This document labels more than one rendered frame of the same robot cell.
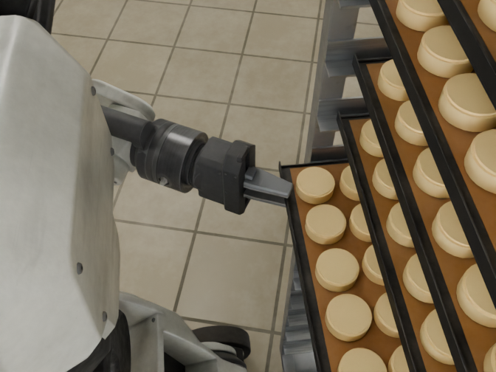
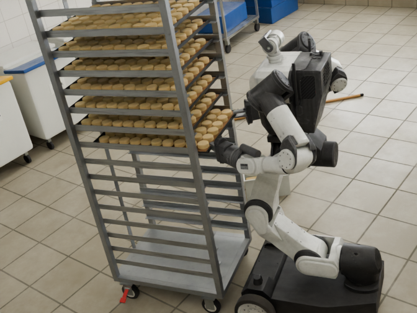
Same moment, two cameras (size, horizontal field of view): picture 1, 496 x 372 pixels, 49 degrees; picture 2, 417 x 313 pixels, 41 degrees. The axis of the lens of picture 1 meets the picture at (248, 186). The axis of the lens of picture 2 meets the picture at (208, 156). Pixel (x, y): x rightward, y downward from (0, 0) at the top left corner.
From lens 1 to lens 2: 2.56 m
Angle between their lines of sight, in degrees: 92
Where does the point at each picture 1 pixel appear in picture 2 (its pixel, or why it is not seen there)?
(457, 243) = (200, 86)
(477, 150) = (197, 69)
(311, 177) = (203, 143)
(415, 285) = (205, 104)
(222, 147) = (223, 143)
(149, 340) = not seen: hidden behind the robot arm
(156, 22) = not seen: outside the picture
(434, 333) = (208, 99)
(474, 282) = (203, 82)
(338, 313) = (219, 123)
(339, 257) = (211, 130)
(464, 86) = (188, 75)
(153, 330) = not seen: hidden behind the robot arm
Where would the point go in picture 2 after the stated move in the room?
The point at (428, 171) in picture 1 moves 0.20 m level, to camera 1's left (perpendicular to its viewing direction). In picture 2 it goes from (195, 92) to (234, 95)
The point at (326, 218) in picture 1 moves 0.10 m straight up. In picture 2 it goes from (207, 136) to (203, 116)
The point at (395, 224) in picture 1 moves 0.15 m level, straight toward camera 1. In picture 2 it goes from (200, 111) to (226, 99)
